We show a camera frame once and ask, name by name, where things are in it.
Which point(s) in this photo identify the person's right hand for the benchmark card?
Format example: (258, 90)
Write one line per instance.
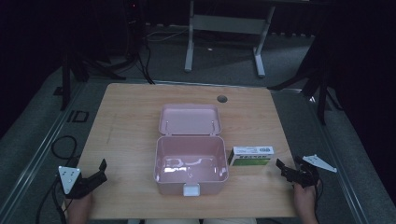
(306, 202)

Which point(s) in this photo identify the person's light trousers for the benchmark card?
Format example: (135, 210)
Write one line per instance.
(199, 221)

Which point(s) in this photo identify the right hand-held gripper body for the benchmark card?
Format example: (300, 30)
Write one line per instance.
(306, 174)

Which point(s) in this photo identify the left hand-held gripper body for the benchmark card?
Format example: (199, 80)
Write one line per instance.
(71, 179)

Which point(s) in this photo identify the person's left hand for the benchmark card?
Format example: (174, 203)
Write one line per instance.
(79, 207)

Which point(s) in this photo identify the black tripod stand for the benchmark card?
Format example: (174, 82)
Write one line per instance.
(320, 90)
(67, 77)

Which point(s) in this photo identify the dark computer tower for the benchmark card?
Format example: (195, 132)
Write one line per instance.
(134, 28)

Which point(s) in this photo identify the white and green medicine box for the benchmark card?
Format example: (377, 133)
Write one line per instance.
(252, 155)

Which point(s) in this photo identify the grey metal desk frame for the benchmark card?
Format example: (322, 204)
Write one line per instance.
(229, 24)

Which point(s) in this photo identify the pink plastic storage box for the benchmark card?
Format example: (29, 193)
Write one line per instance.
(190, 155)

